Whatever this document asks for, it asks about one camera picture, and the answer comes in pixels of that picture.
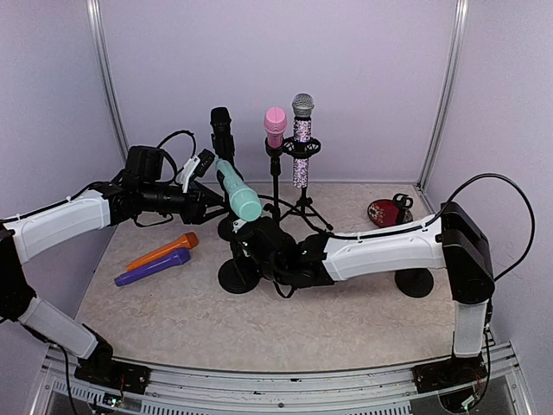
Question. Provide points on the orange toy microphone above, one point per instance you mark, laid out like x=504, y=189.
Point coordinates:
x=187, y=240

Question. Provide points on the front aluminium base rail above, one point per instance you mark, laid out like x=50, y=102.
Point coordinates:
x=170, y=389

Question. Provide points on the short black microphone stand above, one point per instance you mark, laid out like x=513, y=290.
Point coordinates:
x=403, y=203

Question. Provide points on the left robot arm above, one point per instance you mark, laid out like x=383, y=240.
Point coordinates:
x=149, y=182

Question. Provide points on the mint green toy microphone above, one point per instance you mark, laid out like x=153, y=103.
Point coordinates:
x=243, y=200

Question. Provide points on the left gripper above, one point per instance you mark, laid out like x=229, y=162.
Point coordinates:
x=194, y=208

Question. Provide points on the left aluminium frame post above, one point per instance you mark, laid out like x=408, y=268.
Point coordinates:
x=94, y=13

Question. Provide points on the purple toy microphone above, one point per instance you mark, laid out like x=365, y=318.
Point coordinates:
x=177, y=257

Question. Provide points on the right aluminium frame post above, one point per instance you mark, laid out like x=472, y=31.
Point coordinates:
x=447, y=91

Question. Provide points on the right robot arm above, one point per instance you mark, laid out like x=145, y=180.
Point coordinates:
x=448, y=240

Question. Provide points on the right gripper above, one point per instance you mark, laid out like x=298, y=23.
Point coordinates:
x=238, y=252

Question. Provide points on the red patterned plate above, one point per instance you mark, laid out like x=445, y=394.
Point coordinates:
x=382, y=213

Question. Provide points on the black stand under pink microphone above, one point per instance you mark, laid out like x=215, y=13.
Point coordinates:
x=274, y=149

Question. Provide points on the black tripod microphone stand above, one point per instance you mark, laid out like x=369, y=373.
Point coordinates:
x=304, y=205

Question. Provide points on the black wireless microphone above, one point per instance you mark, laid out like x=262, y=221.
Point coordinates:
x=222, y=138

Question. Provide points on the aluminium frame post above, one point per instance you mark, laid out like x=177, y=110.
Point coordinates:
x=94, y=13
x=447, y=91

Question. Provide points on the pink toy microphone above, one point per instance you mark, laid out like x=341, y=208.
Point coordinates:
x=275, y=124

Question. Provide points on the silver glitter microphone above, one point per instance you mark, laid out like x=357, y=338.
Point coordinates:
x=302, y=105

